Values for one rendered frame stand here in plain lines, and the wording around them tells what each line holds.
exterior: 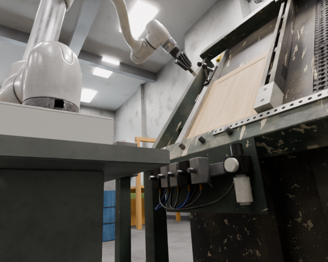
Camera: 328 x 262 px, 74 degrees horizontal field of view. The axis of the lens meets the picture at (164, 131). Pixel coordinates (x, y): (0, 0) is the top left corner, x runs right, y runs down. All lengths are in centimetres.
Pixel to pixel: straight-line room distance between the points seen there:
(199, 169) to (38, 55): 61
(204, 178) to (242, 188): 14
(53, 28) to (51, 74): 42
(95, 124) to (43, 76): 20
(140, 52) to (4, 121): 103
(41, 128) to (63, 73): 20
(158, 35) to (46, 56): 85
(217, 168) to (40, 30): 86
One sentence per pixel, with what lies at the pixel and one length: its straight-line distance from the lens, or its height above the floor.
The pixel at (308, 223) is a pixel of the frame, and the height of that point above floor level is 52.
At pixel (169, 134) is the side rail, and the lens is 142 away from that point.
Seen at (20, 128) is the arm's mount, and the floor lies 80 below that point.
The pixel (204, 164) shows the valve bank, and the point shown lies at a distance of 80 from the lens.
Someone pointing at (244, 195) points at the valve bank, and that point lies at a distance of 72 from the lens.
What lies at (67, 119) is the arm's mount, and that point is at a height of 83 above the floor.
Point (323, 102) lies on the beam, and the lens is 74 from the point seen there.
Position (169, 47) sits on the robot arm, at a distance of 146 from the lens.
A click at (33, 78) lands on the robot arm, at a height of 97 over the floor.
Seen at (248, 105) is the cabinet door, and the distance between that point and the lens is 101.
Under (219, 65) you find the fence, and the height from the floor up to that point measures 152.
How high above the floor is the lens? 63
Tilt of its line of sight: 17 degrees up
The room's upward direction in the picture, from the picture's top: 3 degrees counter-clockwise
